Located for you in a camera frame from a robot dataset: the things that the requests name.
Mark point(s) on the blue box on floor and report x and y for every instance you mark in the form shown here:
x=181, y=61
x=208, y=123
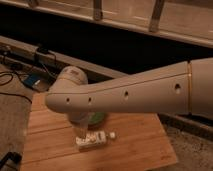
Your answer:
x=31, y=80

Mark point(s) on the black device on rail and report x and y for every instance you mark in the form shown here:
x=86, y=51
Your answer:
x=42, y=50

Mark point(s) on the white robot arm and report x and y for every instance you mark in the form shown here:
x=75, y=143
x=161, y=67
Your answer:
x=182, y=88

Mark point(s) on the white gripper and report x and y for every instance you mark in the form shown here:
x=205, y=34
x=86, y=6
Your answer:
x=80, y=122

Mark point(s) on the black object bottom left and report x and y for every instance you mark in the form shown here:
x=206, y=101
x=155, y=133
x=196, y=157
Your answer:
x=13, y=156

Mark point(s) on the green ceramic bowl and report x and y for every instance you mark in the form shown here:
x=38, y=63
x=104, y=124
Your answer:
x=97, y=118

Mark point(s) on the white plastic bottle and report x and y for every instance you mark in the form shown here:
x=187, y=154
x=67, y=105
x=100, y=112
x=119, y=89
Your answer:
x=94, y=139

